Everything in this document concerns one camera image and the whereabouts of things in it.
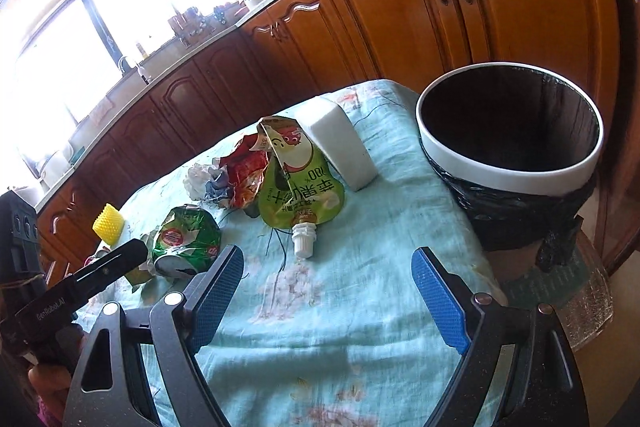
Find white foam block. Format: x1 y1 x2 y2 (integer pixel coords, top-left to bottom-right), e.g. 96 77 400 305
292 96 378 192

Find green snack bag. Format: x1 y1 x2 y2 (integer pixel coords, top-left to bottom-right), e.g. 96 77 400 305
125 205 221 286

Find light blue floral tablecloth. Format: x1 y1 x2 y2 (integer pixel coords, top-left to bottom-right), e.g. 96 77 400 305
74 78 507 427

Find black trash bag liner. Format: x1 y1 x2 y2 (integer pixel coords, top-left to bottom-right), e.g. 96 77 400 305
422 146 599 273

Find green juice pouch white cap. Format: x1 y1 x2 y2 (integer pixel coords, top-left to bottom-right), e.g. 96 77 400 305
253 116 345 259

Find blue crumpled wrapper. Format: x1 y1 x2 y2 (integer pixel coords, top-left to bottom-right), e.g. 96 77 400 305
205 168 234 208

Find red snack wrapper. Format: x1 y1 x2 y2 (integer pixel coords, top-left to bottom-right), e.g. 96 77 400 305
219 133 269 208

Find yellow foam net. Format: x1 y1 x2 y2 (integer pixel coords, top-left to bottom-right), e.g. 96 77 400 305
92 204 125 246

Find sink faucet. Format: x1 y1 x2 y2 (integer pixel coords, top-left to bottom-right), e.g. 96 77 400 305
117 55 151 84

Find wooden kitchen cabinets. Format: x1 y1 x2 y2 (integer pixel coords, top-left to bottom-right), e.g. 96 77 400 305
38 0 620 283

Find black trash bin white rim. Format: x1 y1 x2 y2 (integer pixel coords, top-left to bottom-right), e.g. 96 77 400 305
415 60 606 253

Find person's left hand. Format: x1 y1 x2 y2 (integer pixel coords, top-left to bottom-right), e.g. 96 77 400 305
28 364 72 426

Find white crumpled tissue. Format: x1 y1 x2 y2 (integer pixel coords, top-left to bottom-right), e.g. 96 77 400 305
182 162 221 200

